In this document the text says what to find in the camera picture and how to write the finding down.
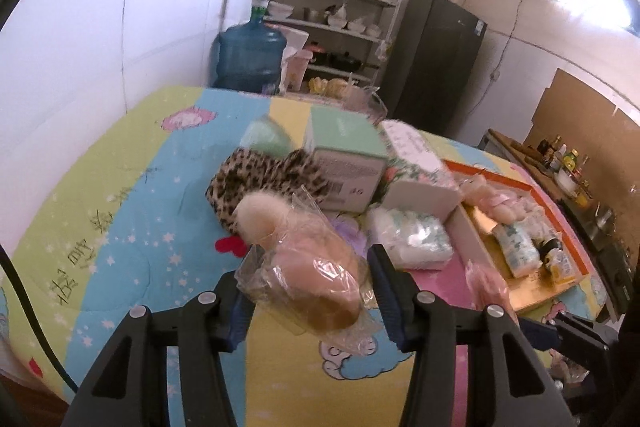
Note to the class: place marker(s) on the wooden cutting board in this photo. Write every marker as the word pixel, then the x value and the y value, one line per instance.
pixel 520 152

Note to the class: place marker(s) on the blue water jug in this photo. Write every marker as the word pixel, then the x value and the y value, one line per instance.
pixel 250 57

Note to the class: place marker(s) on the floral printed soft pack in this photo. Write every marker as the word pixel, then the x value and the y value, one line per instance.
pixel 410 239

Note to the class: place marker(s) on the cardboard wall sheet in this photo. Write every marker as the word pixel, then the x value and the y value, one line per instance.
pixel 575 117

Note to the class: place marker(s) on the green white tissue pack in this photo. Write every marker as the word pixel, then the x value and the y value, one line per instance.
pixel 517 249

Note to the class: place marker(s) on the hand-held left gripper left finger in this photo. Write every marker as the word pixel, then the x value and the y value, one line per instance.
pixel 241 314

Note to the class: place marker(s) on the black cooking pot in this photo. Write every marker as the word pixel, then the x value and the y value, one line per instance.
pixel 342 61

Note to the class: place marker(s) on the plastic bag of food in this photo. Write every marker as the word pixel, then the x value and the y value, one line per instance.
pixel 330 86

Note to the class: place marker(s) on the pink plush bunny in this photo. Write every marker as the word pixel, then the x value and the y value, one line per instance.
pixel 505 204

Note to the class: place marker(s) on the white bowl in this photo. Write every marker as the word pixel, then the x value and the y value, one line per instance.
pixel 568 181

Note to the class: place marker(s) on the peach puff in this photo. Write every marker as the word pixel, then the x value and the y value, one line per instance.
pixel 315 282

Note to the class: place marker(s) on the small red pot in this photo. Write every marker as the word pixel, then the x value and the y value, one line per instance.
pixel 317 48

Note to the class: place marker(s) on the floral tissue box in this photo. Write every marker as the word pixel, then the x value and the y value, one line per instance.
pixel 415 157

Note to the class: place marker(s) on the mint green cardboard box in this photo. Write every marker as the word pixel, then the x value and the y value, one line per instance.
pixel 345 157

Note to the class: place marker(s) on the black stove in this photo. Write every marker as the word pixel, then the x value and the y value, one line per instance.
pixel 612 267

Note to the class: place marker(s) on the orange rimmed shallow box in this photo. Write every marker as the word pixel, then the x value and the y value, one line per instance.
pixel 487 227

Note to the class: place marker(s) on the group of condiment bottles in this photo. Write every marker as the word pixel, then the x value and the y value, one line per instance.
pixel 567 162

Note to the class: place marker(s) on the dark grey fridge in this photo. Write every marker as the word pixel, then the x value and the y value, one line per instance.
pixel 430 67

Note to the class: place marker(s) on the mint green sponge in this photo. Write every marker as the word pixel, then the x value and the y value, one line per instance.
pixel 265 137

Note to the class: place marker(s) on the pink plastic bin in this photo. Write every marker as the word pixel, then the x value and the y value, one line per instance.
pixel 297 72

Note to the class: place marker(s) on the purple plush doll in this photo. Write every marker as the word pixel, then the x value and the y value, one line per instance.
pixel 347 229

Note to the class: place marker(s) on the metal kettle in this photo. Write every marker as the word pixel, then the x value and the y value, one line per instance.
pixel 604 218

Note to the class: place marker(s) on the pink soft packet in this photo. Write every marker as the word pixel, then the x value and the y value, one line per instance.
pixel 482 282

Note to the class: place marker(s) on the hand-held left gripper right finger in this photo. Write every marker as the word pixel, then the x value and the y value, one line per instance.
pixel 387 297

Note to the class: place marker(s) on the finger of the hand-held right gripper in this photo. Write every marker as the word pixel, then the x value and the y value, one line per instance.
pixel 575 332

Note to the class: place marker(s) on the leopard print scarf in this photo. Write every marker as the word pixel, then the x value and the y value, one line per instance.
pixel 250 177

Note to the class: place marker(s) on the yellow white snack packet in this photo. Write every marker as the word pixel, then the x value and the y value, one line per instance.
pixel 560 264

